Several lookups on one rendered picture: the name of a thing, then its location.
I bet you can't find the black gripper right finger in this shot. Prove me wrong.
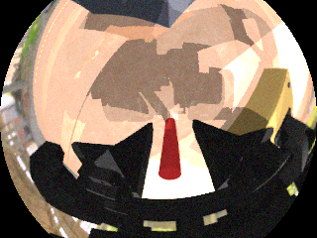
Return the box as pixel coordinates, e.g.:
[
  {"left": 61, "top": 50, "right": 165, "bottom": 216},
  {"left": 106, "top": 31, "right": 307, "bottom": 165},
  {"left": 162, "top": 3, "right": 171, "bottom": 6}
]
[{"left": 193, "top": 119, "right": 273, "bottom": 190}]

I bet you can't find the red peg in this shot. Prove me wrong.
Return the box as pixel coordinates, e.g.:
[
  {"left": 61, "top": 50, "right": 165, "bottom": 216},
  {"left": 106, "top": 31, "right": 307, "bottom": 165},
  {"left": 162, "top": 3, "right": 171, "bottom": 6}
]
[{"left": 158, "top": 118, "right": 181, "bottom": 179}]

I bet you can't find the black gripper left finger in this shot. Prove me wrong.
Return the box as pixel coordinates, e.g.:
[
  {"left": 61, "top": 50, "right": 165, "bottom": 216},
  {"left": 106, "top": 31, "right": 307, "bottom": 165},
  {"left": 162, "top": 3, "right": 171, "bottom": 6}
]
[{"left": 71, "top": 122, "right": 154, "bottom": 198}]

